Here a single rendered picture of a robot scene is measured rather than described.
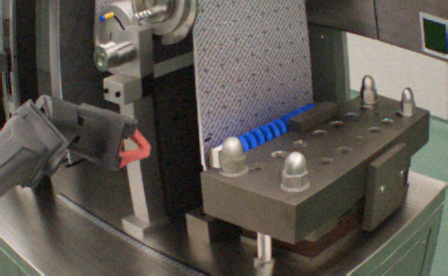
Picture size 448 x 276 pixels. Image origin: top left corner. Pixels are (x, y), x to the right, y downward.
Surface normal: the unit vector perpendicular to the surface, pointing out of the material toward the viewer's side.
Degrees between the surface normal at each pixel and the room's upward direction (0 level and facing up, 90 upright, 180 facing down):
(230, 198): 90
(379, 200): 90
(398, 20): 90
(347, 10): 90
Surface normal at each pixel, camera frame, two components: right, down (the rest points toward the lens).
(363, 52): -0.70, 0.30
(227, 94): 0.71, 0.22
